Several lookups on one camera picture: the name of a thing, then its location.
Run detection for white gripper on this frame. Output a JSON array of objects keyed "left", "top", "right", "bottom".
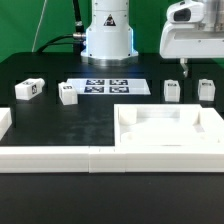
[{"left": 160, "top": 0, "right": 224, "bottom": 77}]

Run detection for white square tabletop part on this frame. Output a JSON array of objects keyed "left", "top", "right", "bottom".
[{"left": 114, "top": 104, "right": 224, "bottom": 147}]

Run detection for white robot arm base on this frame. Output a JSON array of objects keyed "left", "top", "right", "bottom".
[{"left": 81, "top": 0, "right": 138, "bottom": 66}]

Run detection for white marker tag sheet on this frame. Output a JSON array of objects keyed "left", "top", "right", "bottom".
[{"left": 67, "top": 78, "right": 151, "bottom": 95}]

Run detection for white right fence wall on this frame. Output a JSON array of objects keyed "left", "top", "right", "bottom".
[{"left": 214, "top": 108, "right": 224, "bottom": 120}]

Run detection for white fence wall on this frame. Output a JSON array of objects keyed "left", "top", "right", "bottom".
[
  {"left": 0, "top": 108, "right": 12, "bottom": 140},
  {"left": 214, "top": 108, "right": 224, "bottom": 120},
  {"left": 0, "top": 146, "right": 224, "bottom": 173}
]

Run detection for black cables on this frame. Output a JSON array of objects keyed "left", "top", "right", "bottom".
[{"left": 35, "top": 0, "right": 88, "bottom": 55}]

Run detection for white thin cable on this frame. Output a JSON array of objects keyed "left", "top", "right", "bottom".
[{"left": 31, "top": 0, "right": 48, "bottom": 53}]

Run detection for white left fence wall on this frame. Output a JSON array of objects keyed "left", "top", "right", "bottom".
[{"left": 0, "top": 108, "right": 12, "bottom": 140}]

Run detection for white front fence wall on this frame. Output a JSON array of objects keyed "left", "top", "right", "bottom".
[{"left": 0, "top": 146, "right": 224, "bottom": 173}]

